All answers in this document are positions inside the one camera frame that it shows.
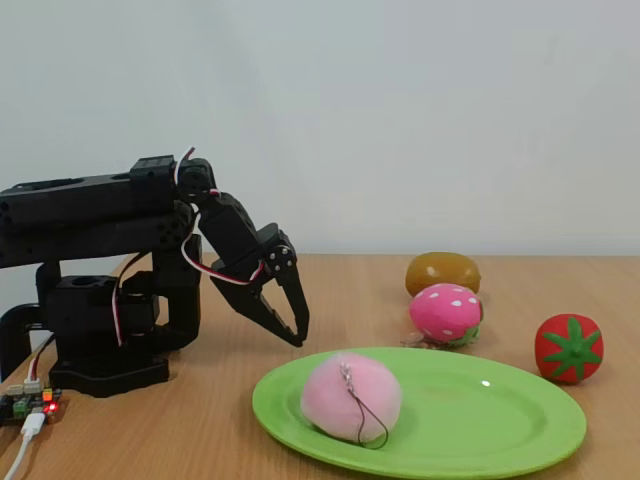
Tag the motor controller circuit board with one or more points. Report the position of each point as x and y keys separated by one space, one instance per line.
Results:
x=20 y=407

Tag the red toy tomato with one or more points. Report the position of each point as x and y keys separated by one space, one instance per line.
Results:
x=570 y=350

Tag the pink plush strawberry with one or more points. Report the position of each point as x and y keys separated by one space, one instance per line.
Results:
x=442 y=310

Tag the brown toy kiwi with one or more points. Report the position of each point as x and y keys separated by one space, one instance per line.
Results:
x=440 y=267

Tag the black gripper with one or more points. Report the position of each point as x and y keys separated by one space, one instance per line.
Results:
x=263 y=264

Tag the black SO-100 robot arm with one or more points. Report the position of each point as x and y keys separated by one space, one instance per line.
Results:
x=75 y=200

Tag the green oval plate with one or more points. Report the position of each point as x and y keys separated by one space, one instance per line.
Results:
x=475 y=425

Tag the black table clamp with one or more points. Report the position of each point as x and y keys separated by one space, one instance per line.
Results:
x=12 y=340

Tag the pink plush peach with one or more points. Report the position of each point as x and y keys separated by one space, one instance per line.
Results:
x=330 y=400

